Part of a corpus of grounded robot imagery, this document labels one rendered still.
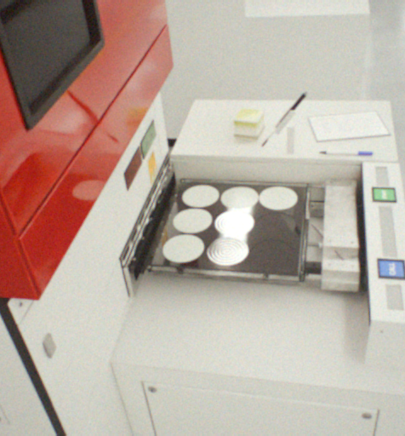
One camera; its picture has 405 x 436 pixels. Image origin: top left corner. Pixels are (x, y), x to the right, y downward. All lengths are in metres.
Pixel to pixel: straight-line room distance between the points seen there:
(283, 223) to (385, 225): 0.25
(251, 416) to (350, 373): 0.25
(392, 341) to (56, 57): 0.79
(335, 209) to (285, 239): 0.20
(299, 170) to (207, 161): 0.26
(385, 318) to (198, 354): 0.39
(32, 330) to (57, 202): 0.21
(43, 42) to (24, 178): 0.20
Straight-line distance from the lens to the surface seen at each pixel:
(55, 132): 0.82
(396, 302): 1.13
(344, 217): 1.44
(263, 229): 1.36
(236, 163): 1.54
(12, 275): 0.79
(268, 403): 1.23
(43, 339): 0.94
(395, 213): 1.34
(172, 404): 1.30
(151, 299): 1.33
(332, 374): 1.18
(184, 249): 1.32
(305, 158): 1.51
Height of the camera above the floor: 1.77
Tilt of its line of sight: 38 degrees down
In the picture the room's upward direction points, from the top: 6 degrees counter-clockwise
